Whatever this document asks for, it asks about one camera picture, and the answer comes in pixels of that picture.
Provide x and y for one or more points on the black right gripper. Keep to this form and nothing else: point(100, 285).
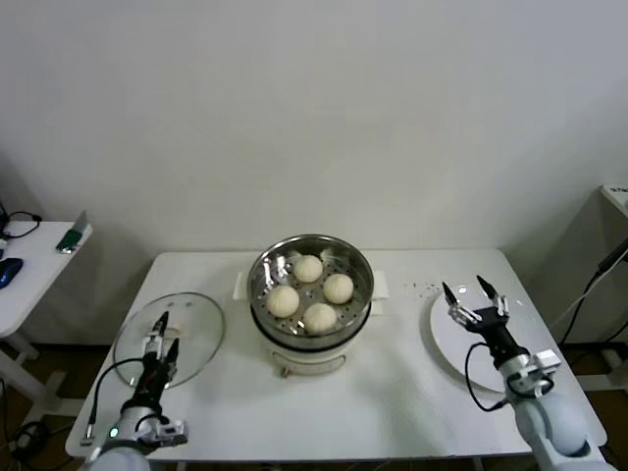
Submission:
point(495, 329)

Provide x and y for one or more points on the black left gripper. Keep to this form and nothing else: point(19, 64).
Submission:
point(151, 380)

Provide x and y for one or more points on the glass steamer lid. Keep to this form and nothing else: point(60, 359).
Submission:
point(201, 333)

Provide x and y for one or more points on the white steamed baozi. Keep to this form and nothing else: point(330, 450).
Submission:
point(309, 268)
point(338, 288)
point(283, 300)
point(320, 318)

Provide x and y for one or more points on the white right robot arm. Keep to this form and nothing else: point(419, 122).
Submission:
point(554, 427)

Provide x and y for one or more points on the steel steamer basket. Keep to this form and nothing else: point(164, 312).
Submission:
point(355, 275)

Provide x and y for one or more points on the white round plate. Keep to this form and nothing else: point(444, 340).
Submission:
point(451, 348)

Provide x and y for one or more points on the white side table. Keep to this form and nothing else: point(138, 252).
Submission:
point(34, 275)

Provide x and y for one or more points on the blue computer mouse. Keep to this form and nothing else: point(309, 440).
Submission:
point(10, 271)

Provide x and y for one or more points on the white cabinet with label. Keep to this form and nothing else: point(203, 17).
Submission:
point(617, 196)

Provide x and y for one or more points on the dark monitor screen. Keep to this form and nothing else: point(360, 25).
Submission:
point(2, 216)

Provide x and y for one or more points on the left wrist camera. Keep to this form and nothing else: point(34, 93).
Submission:
point(172, 433)

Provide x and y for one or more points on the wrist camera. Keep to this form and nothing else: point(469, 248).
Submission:
point(548, 358)
point(172, 433)

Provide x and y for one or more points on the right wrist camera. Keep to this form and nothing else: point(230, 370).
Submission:
point(548, 358)

